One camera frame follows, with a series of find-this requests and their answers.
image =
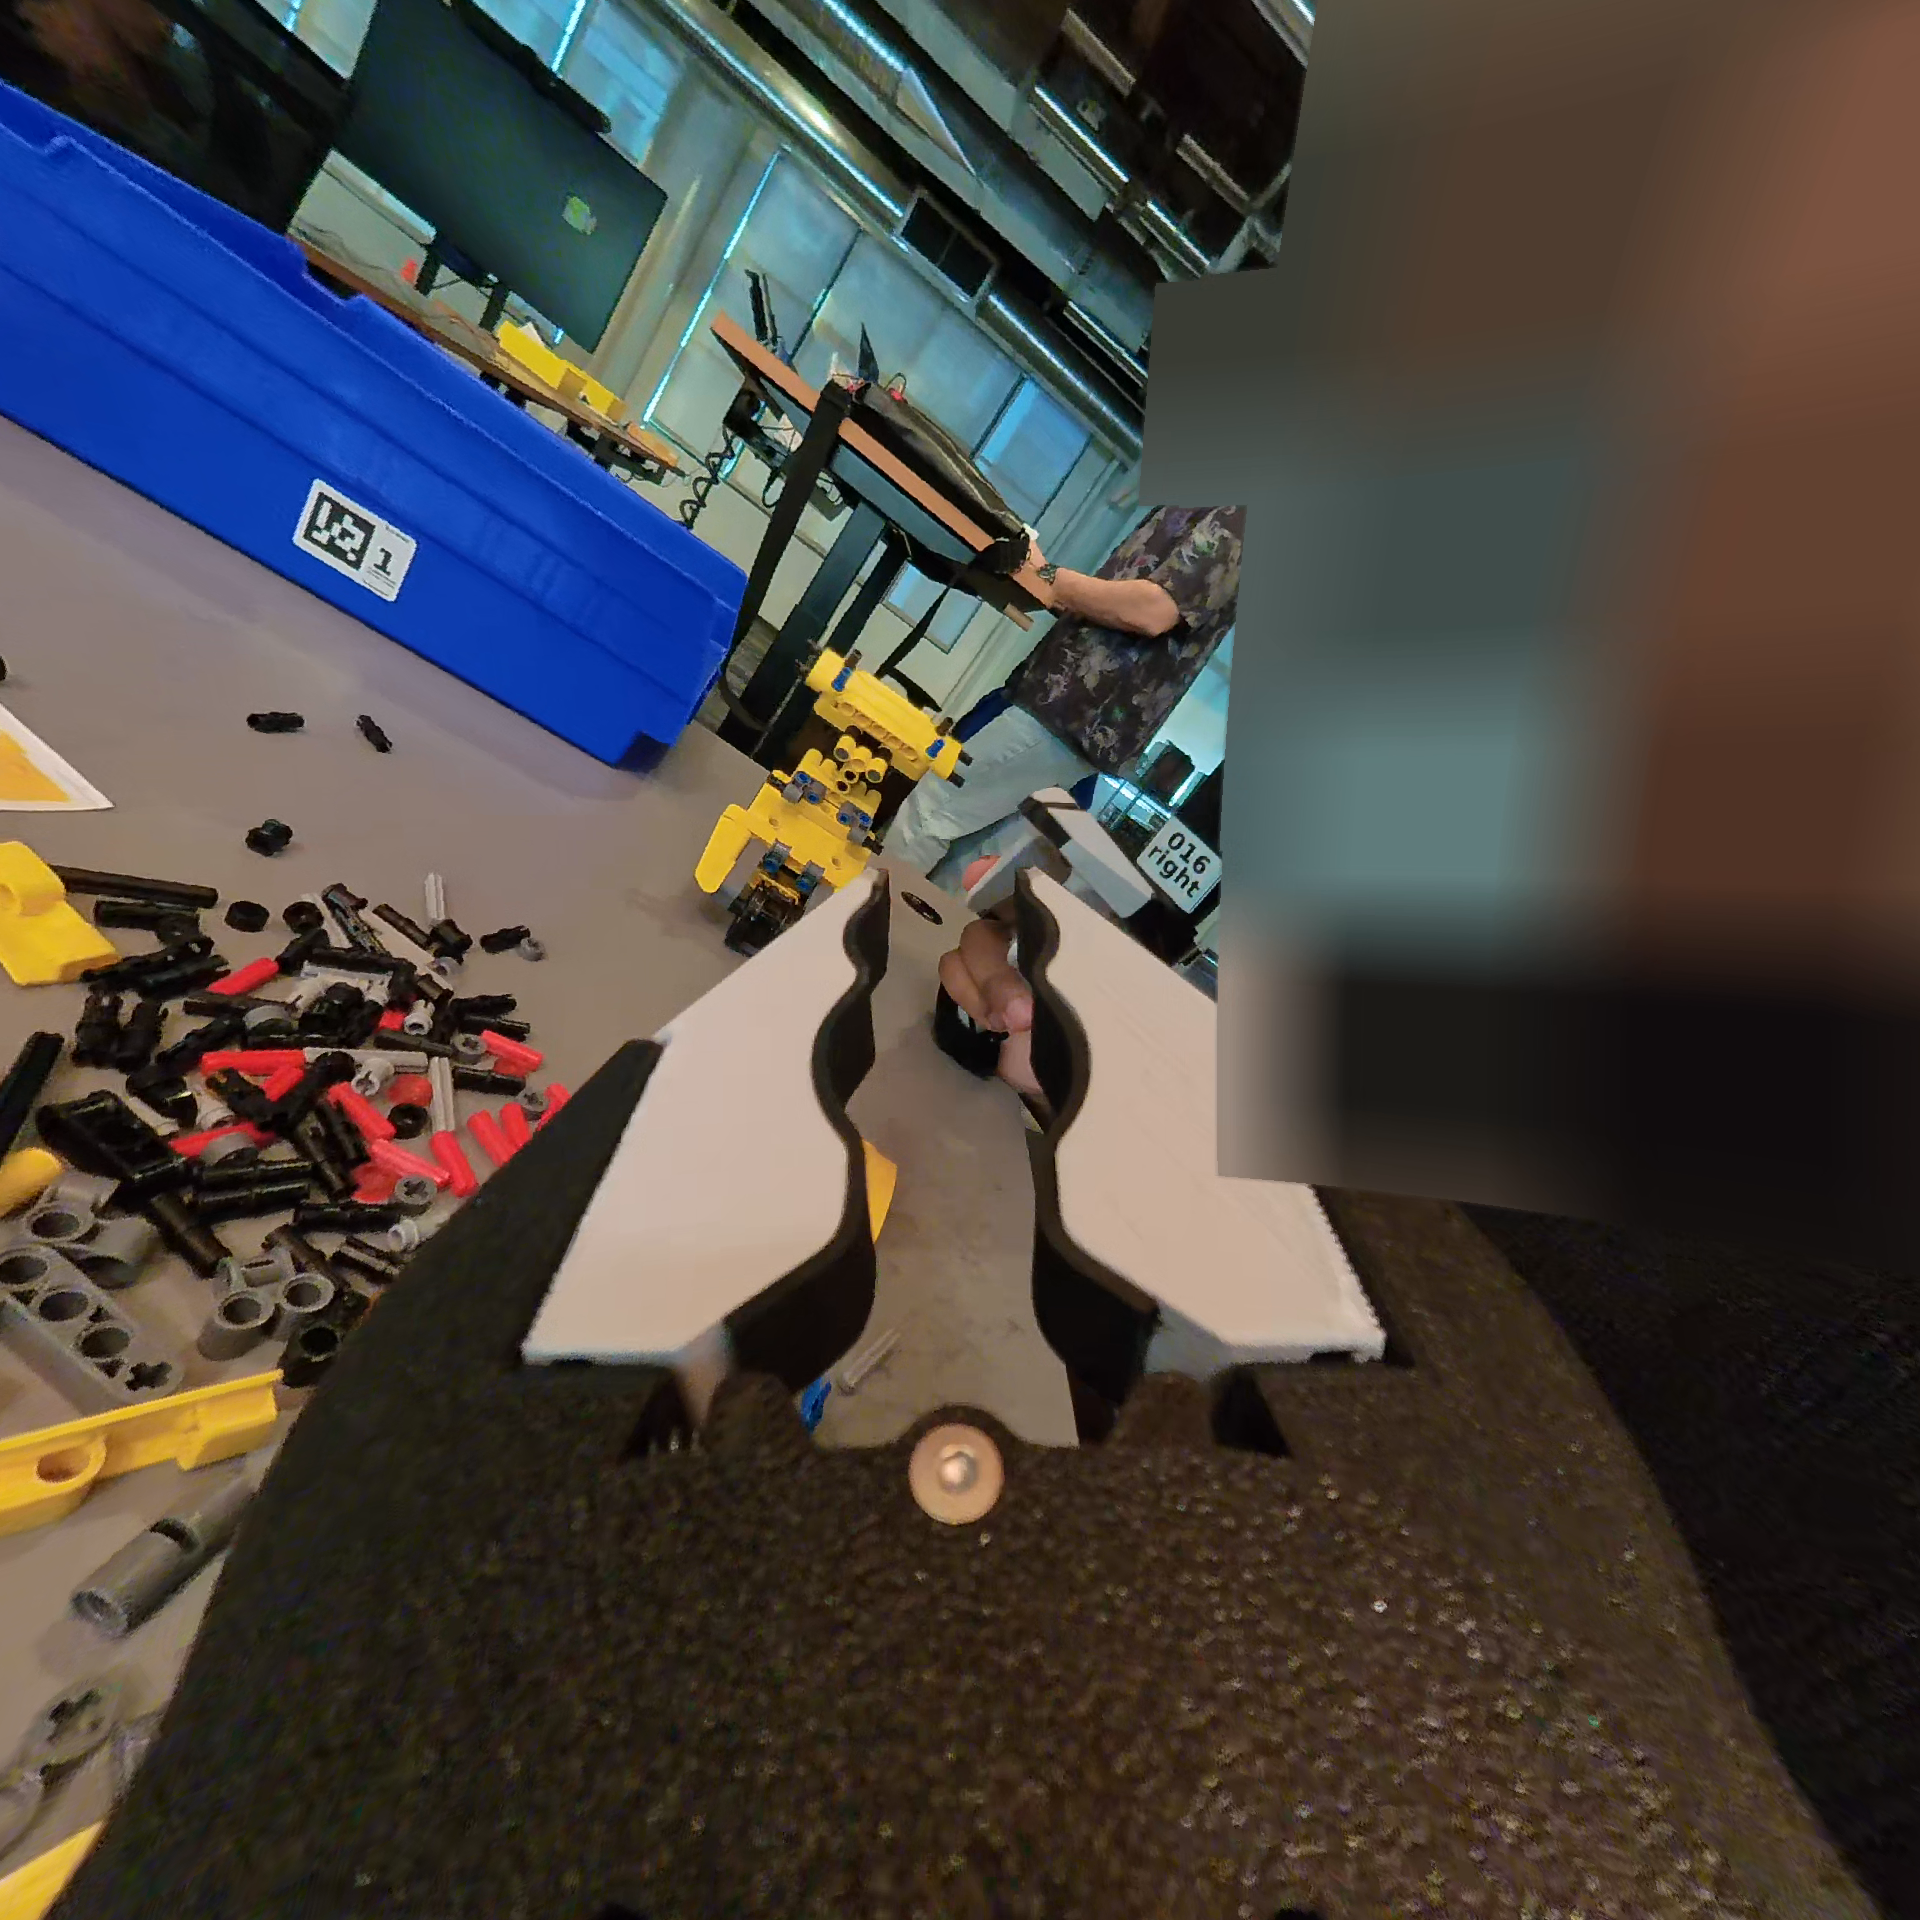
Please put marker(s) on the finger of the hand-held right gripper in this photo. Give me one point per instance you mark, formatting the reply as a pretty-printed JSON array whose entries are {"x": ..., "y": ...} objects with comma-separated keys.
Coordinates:
[{"x": 1090, "y": 862}]

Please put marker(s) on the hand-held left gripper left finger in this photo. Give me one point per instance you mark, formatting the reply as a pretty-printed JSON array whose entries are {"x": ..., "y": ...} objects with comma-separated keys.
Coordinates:
[{"x": 722, "y": 1185}]

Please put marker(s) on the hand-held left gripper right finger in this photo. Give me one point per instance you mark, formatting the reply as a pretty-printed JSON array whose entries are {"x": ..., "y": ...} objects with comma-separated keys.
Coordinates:
[{"x": 1154, "y": 1172}]

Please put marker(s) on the pile of small building pieces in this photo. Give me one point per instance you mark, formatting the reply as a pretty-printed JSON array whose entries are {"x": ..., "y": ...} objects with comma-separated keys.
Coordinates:
[{"x": 298, "y": 1049}]

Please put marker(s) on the person's right hand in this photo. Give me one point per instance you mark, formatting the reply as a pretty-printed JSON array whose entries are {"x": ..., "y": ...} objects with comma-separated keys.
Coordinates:
[{"x": 995, "y": 977}]

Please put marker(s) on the yellow flat panel piece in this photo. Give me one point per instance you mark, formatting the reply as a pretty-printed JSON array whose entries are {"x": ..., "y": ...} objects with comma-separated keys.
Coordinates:
[{"x": 881, "y": 1185}]

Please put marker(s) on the yellow toy forklift model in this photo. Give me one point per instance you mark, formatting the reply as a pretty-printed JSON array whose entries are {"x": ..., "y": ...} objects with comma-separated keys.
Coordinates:
[{"x": 816, "y": 810}]

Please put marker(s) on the black-legged standing desk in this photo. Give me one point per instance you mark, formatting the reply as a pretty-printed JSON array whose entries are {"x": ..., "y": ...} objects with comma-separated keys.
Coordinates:
[{"x": 881, "y": 464}]

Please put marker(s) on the black bag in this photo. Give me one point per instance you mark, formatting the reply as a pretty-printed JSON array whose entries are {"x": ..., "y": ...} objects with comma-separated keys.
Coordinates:
[{"x": 911, "y": 435}]

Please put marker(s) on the small black bushing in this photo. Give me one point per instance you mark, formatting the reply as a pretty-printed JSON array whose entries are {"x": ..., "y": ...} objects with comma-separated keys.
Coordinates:
[{"x": 267, "y": 834}]

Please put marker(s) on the yellow long beam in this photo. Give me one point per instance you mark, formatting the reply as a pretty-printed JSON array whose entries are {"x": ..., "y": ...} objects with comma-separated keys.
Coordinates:
[{"x": 138, "y": 1451}]

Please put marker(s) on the long black axle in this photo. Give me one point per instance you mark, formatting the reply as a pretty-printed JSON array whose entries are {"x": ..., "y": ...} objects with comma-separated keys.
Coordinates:
[{"x": 138, "y": 885}]

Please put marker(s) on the yellow box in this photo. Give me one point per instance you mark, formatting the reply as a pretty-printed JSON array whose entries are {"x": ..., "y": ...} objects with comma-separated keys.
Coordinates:
[{"x": 556, "y": 369}]

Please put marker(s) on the yellow curved piece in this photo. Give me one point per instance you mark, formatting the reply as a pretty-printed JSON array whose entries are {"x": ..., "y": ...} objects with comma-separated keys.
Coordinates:
[{"x": 46, "y": 917}]

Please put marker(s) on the yellow grey sticker sheet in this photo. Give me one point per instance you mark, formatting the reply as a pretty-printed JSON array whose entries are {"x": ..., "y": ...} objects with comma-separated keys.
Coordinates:
[{"x": 40, "y": 775}]

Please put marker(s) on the wooden desk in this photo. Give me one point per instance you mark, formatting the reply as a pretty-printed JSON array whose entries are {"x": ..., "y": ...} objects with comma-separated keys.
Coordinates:
[{"x": 455, "y": 336}]

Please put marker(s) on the blue plastic bin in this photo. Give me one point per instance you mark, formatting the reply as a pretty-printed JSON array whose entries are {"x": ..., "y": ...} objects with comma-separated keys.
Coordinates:
[{"x": 298, "y": 424}]

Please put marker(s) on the black monitor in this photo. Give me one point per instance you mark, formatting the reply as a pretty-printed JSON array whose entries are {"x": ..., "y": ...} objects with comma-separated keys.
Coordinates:
[
  {"x": 151, "y": 87},
  {"x": 497, "y": 197}
]

